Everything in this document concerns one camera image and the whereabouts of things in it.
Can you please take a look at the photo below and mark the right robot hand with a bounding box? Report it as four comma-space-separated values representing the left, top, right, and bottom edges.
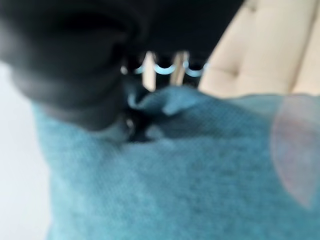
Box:
0, 0, 247, 143

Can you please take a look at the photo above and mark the teal blue knit cushion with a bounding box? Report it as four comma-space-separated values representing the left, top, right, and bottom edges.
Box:
31, 84, 320, 240

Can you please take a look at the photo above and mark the cream tufted sofa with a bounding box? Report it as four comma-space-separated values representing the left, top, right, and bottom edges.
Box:
142, 0, 320, 98

